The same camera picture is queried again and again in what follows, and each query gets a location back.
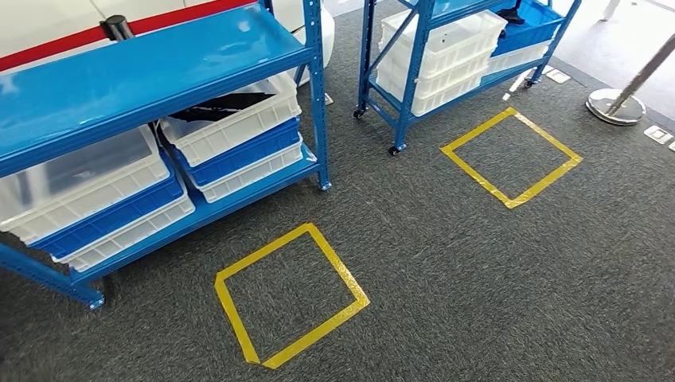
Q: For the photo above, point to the blue metal shelf rack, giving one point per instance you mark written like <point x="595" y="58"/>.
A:
<point x="411" y="79"/>
<point x="132" y="68"/>

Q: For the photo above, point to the black plastic part in crate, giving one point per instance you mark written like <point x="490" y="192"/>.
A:
<point x="510" y="18"/>
<point x="221" y="108"/>

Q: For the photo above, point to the yellow floor tape square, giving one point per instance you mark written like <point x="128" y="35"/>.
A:
<point x="474" y="168"/>
<point x="337" y="269"/>

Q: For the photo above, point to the metal floor outlet plate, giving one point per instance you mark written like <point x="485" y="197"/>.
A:
<point x="658" y="134"/>
<point x="558" y="76"/>
<point x="328" y="99"/>

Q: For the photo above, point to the black stanchion post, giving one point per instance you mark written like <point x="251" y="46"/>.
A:
<point x="117" y="27"/>

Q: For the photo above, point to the silver stanchion post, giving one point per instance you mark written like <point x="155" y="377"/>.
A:
<point x="614" y="108"/>

